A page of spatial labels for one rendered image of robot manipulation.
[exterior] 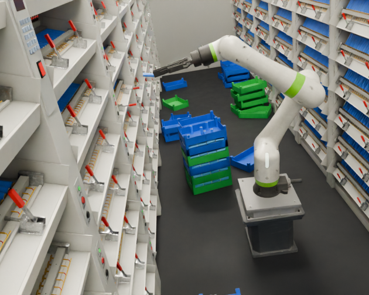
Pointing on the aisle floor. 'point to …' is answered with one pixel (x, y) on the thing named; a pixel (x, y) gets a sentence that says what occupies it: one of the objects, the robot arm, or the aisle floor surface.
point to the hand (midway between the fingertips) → (160, 71)
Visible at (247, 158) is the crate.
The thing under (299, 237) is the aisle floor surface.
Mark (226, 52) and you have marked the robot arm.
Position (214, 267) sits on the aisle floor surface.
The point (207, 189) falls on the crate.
